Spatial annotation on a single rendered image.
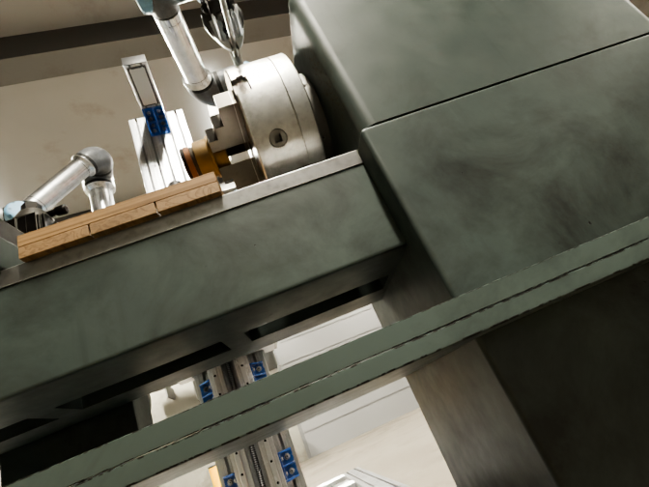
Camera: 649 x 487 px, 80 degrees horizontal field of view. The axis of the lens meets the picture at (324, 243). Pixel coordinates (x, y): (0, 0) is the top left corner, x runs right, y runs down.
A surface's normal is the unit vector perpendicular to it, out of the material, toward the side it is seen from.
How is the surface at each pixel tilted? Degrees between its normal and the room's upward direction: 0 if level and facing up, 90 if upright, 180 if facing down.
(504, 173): 90
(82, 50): 180
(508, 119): 90
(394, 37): 90
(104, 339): 90
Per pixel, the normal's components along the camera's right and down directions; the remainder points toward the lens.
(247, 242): 0.00, -0.41
